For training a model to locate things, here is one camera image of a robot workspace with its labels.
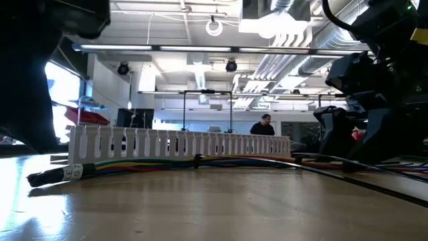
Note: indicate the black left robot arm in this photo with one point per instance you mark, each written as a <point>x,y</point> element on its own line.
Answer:
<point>26,83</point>

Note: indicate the person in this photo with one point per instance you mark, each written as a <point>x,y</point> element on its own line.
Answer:
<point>263,129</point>

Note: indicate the long ceiling light bar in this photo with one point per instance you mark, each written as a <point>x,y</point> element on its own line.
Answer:
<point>117,47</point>

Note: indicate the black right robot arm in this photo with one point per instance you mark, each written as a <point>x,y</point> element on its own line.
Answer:
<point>384,20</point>

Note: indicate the black monitor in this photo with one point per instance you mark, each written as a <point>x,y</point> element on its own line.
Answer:
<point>133,118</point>

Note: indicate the silver ventilation duct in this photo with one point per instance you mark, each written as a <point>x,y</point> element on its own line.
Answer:
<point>334,40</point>

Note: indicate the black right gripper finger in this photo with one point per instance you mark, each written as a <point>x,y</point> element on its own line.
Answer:
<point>384,140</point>
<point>336,134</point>

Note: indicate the red bin shelf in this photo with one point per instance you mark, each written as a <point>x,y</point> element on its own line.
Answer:
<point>87,117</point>

